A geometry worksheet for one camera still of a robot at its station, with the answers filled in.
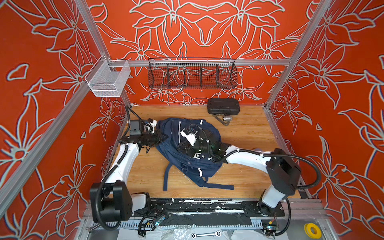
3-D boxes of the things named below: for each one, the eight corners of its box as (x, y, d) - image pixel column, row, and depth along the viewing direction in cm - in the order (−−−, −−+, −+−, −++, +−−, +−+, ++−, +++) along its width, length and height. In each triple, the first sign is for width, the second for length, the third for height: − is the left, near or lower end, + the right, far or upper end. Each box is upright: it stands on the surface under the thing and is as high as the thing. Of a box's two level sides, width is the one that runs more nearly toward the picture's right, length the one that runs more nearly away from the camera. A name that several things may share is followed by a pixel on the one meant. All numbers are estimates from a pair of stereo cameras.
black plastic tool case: (208, 115, 115) (209, 109, 110) (207, 102, 124) (207, 97, 119) (238, 115, 115) (241, 109, 110) (235, 102, 124) (237, 97, 119)
